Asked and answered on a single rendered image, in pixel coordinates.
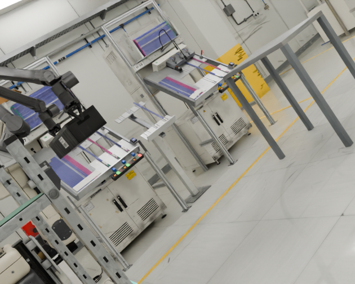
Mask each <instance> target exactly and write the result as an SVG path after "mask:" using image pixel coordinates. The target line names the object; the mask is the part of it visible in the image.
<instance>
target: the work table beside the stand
mask: <svg viewBox="0 0 355 284"><path fill-rule="evenodd" d="M315 20H317V21H318V23H319V25H320V26H321V28H322V29H323V31H324V32H325V34H326V35H327V37H328V39H329V40H330V42H331V43H332V45H333V46H334V48H335V49H336V51H337V52H338V54H339V56H340V57H341V59H342V60H343V62H344V64H345V65H346V66H347V68H348V69H349V71H350V73H351V74H352V76H353V77H354V79H355V62H354V61H353V59H352V58H351V56H350V54H349V53H348V51H347V50H346V48H345V47H344V45H343V44H342V42H341V40H340V39H339V37H338V36H337V34H336V33H335V31H334V30H333V28H332V26H331V25H330V23H329V22H328V20H327V19H326V17H325V15H324V14H323V12H322V11H321V10H320V11H318V12H317V13H316V14H314V15H312V16H311V17H309V18H307V19H306V20H304V21H303V22H301V23H300V24H298V25H296V26H295V27H293V28H291V29H290V30H288V31H287V32H285V33H283V34H282V35H280V36H279V37H277V38H276V39H274V40H272V41H271V42H269V43H267V44H266V45H265V46H263V47H261V48H260V49H258V50H257V51H255V52H254V53H253V54H252V55H250V56H249V57H248V58H246V59H245V60H244V61H243V62H241V63H240V64H239V65H237V66H236V67H235V68H234V69H232V70H231V71H230V72H229V73H227V74H226V75H225V76H223V79H224V80H225V82H226V83H227V85H228V86H229V88H230V89H231V90H232V92H233V93H234V95H235V96H236V98H237V99H238V101H239V102H240V103H241V105H242V106H243V108H244V109H245V111H246V112H247V114H248V115H249V116H250V118H251V119H252V121H253V122H254V124H255V125H256V126H257V128H258V129H259V131H260V132H261V134H262V135H263V136H264V138H265V139H266V141H267V142H268V144H269V145H270V147H271V148H272V149H273V151H274V152H275V154H276V155H277V157H278V158H279V160H280V159H284V158H285V155H284V153H283V151H282V150H281V149H280V147H279V146H278V144H277V143H276V142H275V140H274V139H273V137H272V136H271V134H270V133H269V131H268V130H267V128H266V127H265V126H264V124H263V123H262V121H261V120H260V118H259V117H258V115H257V114H256V113H255V111H254V110H253V108H252V107H251V105H250V104H249V102H248V101H247V100H246V98H245V97H244V95H243V94H242V92H241V91H240V89H239V88H238V87H237V85H236V84H235V82H234V80H232V78H231V76H233V75H235V74H236V73H238V72H240V71H242V70H243V69H245V68H247V67H248V66H250V65H252V64H253V63H255V62H257V61H259V60H261V62H262V63H263V64H264V66H265V67H266V69H267V70H268V72H269V73H270V75H271V76H272V78H273V79H274V81H275V82H276V84H277V85H278V87H279V88H280V89H281V91H282V92H283V94H284V95H285V97H286V99H287V100H288V101H289V103H290V104H291V106H292V107H293V109H294V110H295V111H296V113H297V115H298V116H299V118H300V119H301V121H302V122H303V124H304V125H305V127H306V128H307V130H308V131H310V130H312V129H313V128H314V126H313V125H312V123H311V122H310V120H309V119H308V117H307V116H306V114H305V113H304V111H303V110H302V108H301V107H300V105H299V104H298V102H297V101H296V100H295V98H294V97H293V95H292V93H291V92H290V90H289V89H288V88H287V86H286V85H285V83H284V81H283V80H282V78H281V77H280V76H279V74H278V73H277V71H276V70H275V68H274V67H273V65H272V64H271V62H270V61H269V59H268V58H267V55H269V54H271V53H272V52H274V51H276V50H277V49H279V48H280V49H281V51H282V52H283V54H284V55H285V57H286V59H287V60H288V61H289V63H290V64H291V66H292V67H293V69H294V71H295V72H296V74H297V75H298V76H299V78H300V79H301V81H302V82H303V84H304V86H305V87H306V88H307V90H308V91H309V93H310V94H311V96H312V98H313V99H314V100H315V102H316V103H317V105H318V106H319V108H320V110H321V111H322V113H323V114H324V115H325V117H326V118H327V120H328V121H329V123H330V125H331V126H332V128H333V129H334V131H335V132H336V134H337V135H338V137H339V138H340V140H341V141H342V143H343V144H344V146H345V147H350V146H351V145H352V144H353V141H352V139H351V138H350V137H349V135H348V134H347V132H346V130H345V129H344V127H343V126H342V125H341V123H340V122H339V120H338V119H337V117H336V115H335V114H334V112H333V111H332V110H331V108H330V106H329V105H328V103H327V102H326V100H325V99H324V97H323V96H322V94H321V93H320V91H319V90H318V88H317V87H316V85H315V84H314V82H313V81H312V79H311V78H310V76H309V75H308V73H307V71H306V70H305V69H304V67H303V66H302V64H301V62H300V61H299V59H298V58H297V57H296V55H295V54H294V52H293V50H292V49H291V47H290V46H289V44H288V42H289V41H291V40H292V39H293V38H294V37H295V36H297V35H298V34H299V33H300V32H302V31H303V30H304V29H305V28H306V27H308V26H309V25H310V24H311V23H312V22H314V21H315Z"/></svg>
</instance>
